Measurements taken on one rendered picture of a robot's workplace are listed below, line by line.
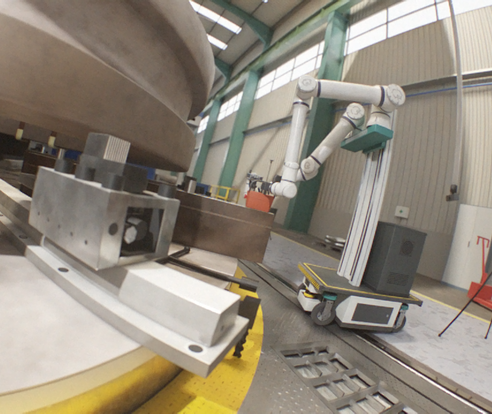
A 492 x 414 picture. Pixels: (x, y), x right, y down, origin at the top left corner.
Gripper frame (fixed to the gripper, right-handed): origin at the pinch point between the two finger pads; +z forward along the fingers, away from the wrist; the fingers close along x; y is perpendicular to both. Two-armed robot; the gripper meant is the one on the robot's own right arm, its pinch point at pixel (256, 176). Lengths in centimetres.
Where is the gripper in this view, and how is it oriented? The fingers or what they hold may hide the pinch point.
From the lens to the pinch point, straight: 208.8
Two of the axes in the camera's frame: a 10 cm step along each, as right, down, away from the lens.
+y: 2.5, -9.7, -0.3
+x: 9.7, 2.4, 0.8
